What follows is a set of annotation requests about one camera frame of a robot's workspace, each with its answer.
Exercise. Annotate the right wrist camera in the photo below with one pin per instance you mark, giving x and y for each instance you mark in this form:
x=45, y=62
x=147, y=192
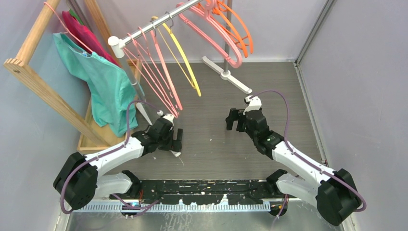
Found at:
x=253, y=103

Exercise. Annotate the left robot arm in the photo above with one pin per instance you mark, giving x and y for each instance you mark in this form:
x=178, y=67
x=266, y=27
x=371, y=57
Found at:
x=85, y=177

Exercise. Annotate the teal shirt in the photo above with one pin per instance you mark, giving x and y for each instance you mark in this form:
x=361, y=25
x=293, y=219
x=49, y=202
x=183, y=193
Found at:
x=110, y=88

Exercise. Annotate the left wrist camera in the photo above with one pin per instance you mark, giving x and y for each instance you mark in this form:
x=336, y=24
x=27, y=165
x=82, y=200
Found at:
x=167, y=118

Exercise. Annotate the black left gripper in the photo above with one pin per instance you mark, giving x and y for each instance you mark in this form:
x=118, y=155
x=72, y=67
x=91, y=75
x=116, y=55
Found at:
x=174, y=145

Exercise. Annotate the pink plastic hanger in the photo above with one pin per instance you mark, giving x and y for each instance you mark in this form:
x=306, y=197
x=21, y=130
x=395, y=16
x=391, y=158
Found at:
x=210, y=36

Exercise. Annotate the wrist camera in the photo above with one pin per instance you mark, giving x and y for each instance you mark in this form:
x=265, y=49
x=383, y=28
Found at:
x=167, y=118
x=253, y=103

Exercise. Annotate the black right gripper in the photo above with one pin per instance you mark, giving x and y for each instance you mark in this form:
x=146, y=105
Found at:
x=234, y=115

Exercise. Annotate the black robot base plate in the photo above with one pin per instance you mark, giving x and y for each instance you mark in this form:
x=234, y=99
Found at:
x=202, y=192

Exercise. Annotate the white metal clothes rack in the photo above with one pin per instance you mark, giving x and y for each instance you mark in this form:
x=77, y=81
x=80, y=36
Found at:
x=218, y=14

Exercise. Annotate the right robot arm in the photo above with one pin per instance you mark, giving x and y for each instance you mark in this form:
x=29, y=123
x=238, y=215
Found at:
x=332, y=193

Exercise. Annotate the magenta garment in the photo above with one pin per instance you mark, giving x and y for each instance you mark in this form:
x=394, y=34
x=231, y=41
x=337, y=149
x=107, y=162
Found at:
x=89, y=41

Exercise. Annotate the wooden clothes rack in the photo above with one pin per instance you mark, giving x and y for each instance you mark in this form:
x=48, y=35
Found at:
x=92, y=138

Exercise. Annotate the yellow wire hanger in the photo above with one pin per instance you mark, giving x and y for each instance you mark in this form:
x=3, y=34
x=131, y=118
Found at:
x=189, y=74

